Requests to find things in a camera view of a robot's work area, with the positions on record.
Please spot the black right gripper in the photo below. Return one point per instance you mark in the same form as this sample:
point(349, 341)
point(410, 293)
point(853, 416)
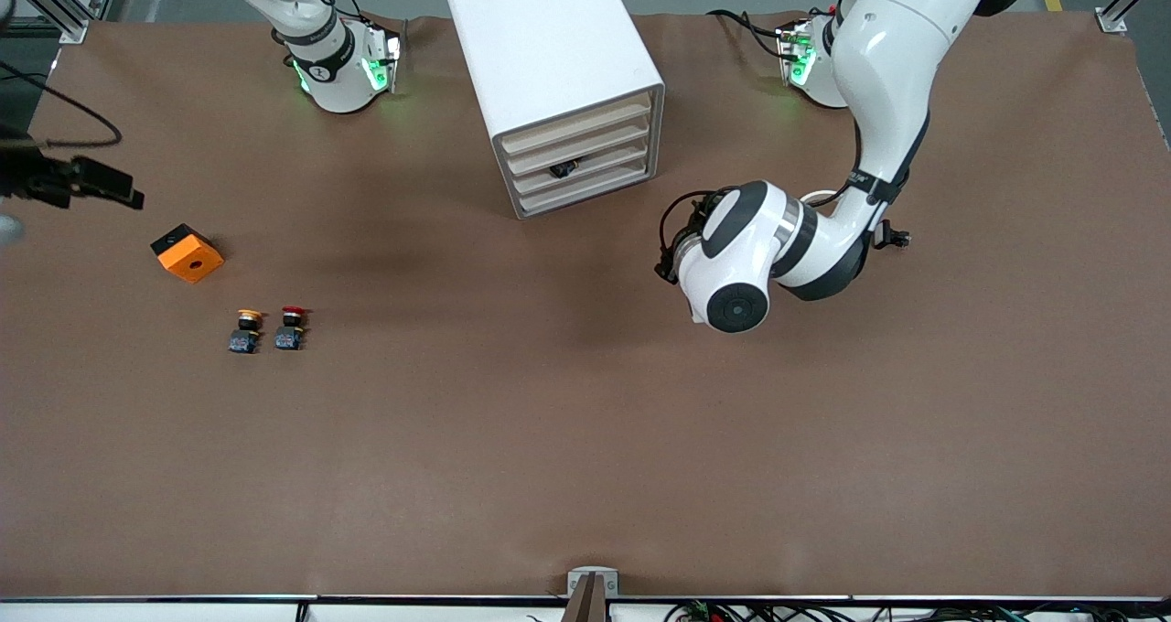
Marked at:
point(35, 181)

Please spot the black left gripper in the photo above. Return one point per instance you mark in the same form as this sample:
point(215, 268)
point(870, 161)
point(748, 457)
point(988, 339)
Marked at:
point(679, 254)

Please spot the green-capped push button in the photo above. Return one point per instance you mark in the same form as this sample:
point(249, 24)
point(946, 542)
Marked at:
point(563, 170)

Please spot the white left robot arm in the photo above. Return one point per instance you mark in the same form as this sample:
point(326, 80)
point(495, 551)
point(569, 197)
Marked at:
point(878, 55)

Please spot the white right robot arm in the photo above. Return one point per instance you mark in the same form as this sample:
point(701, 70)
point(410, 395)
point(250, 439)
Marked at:
point(338, 64)

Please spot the yellow-capped push button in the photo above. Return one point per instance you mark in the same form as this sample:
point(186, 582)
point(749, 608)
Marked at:
point(243, 340)

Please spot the red-capped push button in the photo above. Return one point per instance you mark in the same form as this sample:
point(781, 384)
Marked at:
point(289, 337)

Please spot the orange and black box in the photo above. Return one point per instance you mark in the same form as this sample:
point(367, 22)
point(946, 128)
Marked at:
point(190, 261)

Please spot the brown table cover mat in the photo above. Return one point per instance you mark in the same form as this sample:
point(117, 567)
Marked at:
point(549, 421)

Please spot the black square push switch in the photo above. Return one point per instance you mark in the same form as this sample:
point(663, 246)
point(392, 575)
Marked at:
point(895, 236)

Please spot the grey metal mounting bracket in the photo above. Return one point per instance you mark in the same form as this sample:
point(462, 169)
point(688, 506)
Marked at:
point(574, 578)

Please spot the brown camera mast profile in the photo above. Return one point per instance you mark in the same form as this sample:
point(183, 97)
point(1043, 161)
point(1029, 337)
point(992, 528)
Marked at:
point(585, 604)

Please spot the white table edge rail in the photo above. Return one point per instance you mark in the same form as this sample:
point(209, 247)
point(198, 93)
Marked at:
point(183, 611)

